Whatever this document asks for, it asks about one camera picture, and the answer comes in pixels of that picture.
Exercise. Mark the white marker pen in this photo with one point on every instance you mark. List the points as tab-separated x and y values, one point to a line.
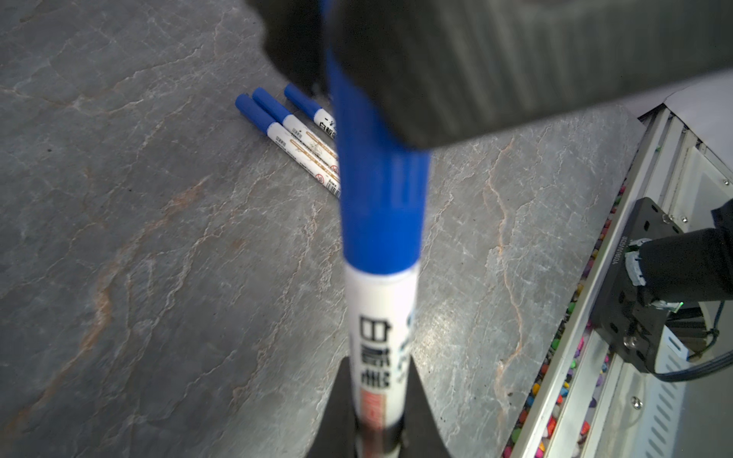
320	116
297	128
380	311
288	143

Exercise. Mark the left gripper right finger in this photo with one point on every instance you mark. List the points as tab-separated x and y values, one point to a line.
420	437

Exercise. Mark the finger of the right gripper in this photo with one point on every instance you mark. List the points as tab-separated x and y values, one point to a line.
294	41
440	72

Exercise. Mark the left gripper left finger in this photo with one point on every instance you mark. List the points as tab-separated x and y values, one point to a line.
336	434

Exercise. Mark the blue pen cap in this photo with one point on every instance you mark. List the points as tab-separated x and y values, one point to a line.
384	184

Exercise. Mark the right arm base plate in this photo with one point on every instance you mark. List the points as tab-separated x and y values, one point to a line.
635	286

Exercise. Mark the aluminium frame rails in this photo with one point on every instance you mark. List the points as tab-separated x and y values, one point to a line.
599	392

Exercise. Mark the white vented cable duct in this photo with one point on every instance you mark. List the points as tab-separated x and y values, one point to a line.
663	401

